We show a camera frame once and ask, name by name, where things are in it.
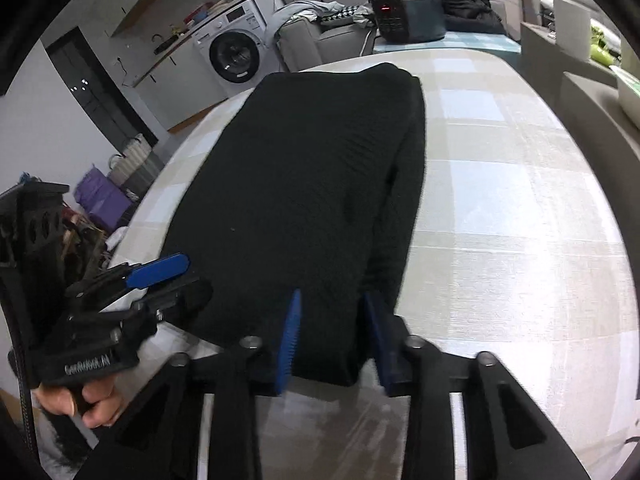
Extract plaid tablecloth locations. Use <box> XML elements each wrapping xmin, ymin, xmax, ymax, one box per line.
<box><xmin>107</xmin><ymin>47</ymin><xmax>640</xmax><ymax>480</ymax></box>

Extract grey sofa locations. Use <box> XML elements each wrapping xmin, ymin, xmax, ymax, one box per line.
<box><xmin>272</xmin><ymin>0</ymin><xmax>506</xmax><ymax>73</ymax></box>

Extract dark glass door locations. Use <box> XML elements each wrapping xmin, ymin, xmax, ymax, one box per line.
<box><xmin>46</xmin><ymin>27</ymin><xmax>158</xmax><ymax>158</ymax></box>

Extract yellow green packet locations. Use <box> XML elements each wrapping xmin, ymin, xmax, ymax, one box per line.
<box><xmin>590</xmin><ymin>19</ymin><xmax>626</xmax><ymax>67</ymax></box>

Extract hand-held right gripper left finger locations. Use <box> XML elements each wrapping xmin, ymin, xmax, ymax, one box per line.
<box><xmin>75</xmin><ymin>287</ymin><xmax>303</xmax><ymax>480</ymax></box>

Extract houndstooth pillow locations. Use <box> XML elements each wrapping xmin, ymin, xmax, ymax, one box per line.
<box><xmin>320</xmin><ymin>4</ymin><xmax>373</xmax><ymax>28</ymax></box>

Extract light blue blanket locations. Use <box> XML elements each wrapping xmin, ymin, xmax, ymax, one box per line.
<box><xmin>272</xmin><ymin>1</ymin><xmax>346</xmax><ymax>26</ymax></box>

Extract light blue side table cover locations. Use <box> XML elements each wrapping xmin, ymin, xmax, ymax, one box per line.
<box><xmin>372</xmin><ymin>30</ymin><xmax>522</xmax><ymax>56</ymax></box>

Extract person's left hand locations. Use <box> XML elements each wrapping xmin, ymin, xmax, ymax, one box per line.
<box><xmin>34</xmin><ymin>375</ymin><xmax>126</xmax><ymax>429</ymax></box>

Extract grey side counter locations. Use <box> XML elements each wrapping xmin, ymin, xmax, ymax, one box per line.
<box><xmin>519</xmin><ymin>20</ymin><xmax>640</xmax><ymax>201</ymax></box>

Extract dark rice cooker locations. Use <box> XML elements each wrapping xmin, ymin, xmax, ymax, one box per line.
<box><xmin>369</xmin><ymin>0</ymin><xmax>447</xmax><ymax>44</ymax></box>

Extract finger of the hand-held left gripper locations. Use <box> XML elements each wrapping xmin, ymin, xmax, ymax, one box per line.
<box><xmin>65</xmin><ymin>253</ymin><xmax>191</xmax><ymax>306</ymax></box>
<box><xmin>127</xmin><ymin>277</ymin><xmax>215</xmax><ymax>333</ymax></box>

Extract black knit sweater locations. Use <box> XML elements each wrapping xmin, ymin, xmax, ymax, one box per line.
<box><xmin>160</xmin><ymin>62</ymin><xmax>427</xmax><ymax>387</ymax></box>

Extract white washing machine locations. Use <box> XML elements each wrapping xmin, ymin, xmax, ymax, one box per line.
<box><xmin>192</xmin><ymin>0</ymin><xmax>283</xmax><ymax>98</ymax></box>

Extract white kitchen base cabinet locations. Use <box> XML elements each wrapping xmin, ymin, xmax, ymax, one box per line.
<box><xmin>132</xmin><ymin>40</ymin><xmax>226</xmax><ymax>133</ymax></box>

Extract woven laundry basket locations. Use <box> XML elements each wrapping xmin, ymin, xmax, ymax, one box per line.
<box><xmin>107</xmin><ymin>132</ymin><xmax>163</xmax><ymax>198</ymax></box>

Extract purple bag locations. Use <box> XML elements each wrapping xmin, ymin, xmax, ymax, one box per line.
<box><xmin>74</xmin><ymin>166</ymin><xmax>135</xmax><ymax>233</ymax></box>

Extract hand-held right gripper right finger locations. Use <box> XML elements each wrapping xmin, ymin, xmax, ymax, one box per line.
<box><xmin>362</xmin><ymin>291</ymin><xmax>593</xmax><ymax>480</ymax></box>

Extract black cable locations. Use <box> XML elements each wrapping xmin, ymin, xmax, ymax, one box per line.
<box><xmin>7</xmin><ymin>347</ymin><xmax>40</xmax><ymax>463</ymax></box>

